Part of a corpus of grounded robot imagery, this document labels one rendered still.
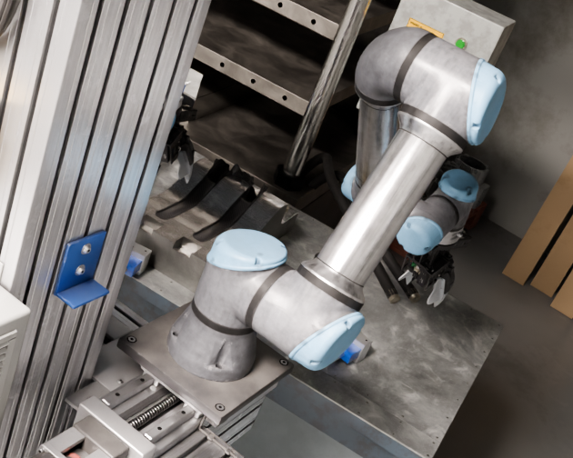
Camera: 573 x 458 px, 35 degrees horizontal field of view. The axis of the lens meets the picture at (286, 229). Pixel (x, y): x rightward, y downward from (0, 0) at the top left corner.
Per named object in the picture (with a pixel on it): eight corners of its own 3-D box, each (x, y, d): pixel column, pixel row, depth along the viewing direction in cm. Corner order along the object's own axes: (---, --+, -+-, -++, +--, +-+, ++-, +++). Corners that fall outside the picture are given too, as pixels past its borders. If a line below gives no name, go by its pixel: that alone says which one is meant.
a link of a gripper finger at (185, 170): (177, 194, 205) (165, 160, 200) (188, 179, 209) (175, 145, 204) (189, 194, 203) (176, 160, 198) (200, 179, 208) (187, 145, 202)
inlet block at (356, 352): (333, 377, 199) (341, 359, 197) (316, 363, 201) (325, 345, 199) (364, 358, 209) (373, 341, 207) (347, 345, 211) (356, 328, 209)
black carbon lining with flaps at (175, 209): (201, 252, 211) (213, 218, 206) (146, 218, 215) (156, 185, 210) (266, 208, 241) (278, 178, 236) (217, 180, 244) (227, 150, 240)
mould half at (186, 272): (200, 297, 208) (218, 250, 201) (111, 242, 214) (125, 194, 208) (291, 230, 250) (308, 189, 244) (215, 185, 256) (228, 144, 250)
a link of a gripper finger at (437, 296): (420, 315, 196) (420, 282, 191) (437, 303, 199) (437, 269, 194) (432, 322, 194) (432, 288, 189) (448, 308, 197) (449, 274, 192)
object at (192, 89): (187, 124, 289) (203, 74, 281) (120, 86, 296) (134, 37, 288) (257, 94, 332) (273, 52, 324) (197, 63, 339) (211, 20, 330)
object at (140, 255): (120, 293, 198) (126, 274, 195) (100, 283, 199) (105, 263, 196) (145, 269, 209) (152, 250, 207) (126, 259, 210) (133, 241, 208)
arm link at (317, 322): (261, 328, 149) (442, 47, 146) (334, 381, 143) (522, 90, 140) (234, 325, 137) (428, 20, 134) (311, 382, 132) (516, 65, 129)
